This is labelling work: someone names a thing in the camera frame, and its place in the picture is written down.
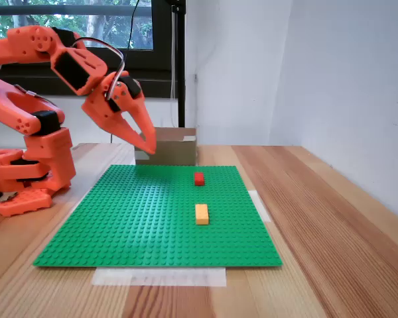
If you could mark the yellow lego block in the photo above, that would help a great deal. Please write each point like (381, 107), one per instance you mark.
(202, 215)

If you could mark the white tape on box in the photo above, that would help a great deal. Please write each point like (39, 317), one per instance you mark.
(142, 155)

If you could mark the cardboard box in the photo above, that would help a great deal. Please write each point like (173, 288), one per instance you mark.
(175, 152)

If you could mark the red lego block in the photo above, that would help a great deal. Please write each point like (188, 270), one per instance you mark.
(199, 179)

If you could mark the green lego baseplate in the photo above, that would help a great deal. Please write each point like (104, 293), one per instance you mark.
(136, 225)

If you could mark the black framed window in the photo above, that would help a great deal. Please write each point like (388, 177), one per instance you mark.
(152, 59)

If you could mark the translucent masking tape strip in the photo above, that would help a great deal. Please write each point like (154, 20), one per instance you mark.
(159, 277)
(263, 208)

